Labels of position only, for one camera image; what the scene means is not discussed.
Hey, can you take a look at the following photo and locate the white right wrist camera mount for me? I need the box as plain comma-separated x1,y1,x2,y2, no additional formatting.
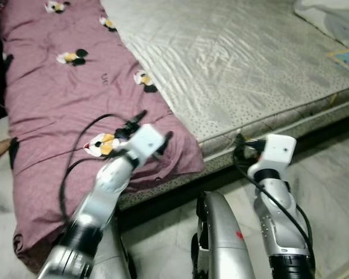
248,135,297,181

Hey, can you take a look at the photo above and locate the white pillow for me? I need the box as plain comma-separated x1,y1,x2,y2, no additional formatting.
294,0,349,53

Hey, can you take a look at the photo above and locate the mauve cartoon print blanket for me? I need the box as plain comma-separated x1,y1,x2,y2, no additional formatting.
0,0,205,274

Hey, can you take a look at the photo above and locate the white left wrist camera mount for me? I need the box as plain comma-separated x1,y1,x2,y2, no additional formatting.
126,124,166,163

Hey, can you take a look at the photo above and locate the colourful children's book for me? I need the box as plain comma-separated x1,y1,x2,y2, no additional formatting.
327,49,349,75

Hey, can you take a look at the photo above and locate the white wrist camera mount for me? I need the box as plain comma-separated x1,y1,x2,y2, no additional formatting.
126,124,166,163
248,135,297,181

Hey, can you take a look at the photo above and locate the grey patterned mattress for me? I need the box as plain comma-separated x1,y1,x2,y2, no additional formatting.
99,0,349,210

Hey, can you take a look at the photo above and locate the dark grey bed frame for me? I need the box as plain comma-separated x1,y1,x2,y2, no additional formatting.
119,113,349,216

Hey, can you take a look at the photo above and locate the grey left robot leg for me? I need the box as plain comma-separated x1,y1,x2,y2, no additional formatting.
93,215,137,279

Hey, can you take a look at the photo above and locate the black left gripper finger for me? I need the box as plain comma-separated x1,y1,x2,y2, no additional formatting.
156,130,175,160

